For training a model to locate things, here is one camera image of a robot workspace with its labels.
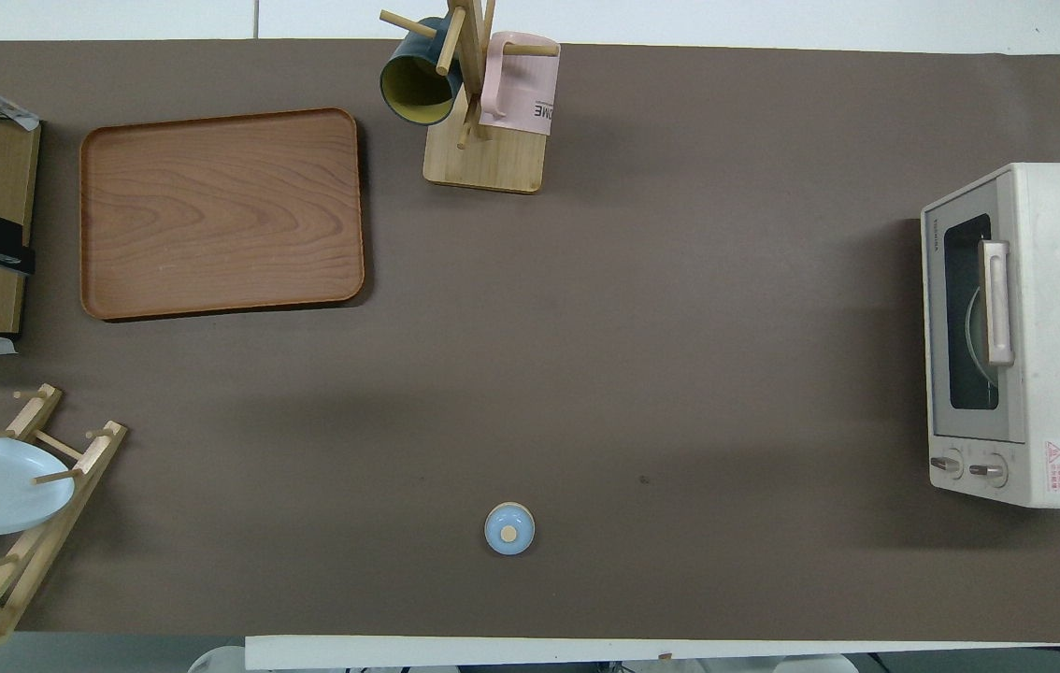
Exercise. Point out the pink mug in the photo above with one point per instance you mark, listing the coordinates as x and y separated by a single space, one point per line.
516 89

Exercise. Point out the dark blue mug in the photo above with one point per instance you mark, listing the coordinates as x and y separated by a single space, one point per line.
413 79

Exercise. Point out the wooden serving tray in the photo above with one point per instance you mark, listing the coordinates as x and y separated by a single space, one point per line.
222 215

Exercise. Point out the wooden mug tree stand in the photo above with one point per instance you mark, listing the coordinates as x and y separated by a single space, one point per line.
493 164

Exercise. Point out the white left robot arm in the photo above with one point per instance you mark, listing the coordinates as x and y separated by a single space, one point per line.
217 662

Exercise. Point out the brown table mat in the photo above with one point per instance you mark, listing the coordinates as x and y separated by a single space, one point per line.
586 374

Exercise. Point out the pale green plate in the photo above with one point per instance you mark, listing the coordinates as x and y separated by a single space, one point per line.
974 338

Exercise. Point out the wooden dish rack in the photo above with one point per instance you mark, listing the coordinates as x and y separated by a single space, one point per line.
25 551

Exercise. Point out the blue bell with wooden knob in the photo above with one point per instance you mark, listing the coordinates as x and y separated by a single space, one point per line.
509 529

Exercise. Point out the oven control knob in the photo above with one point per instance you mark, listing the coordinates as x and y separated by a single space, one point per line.
946 464
988 471

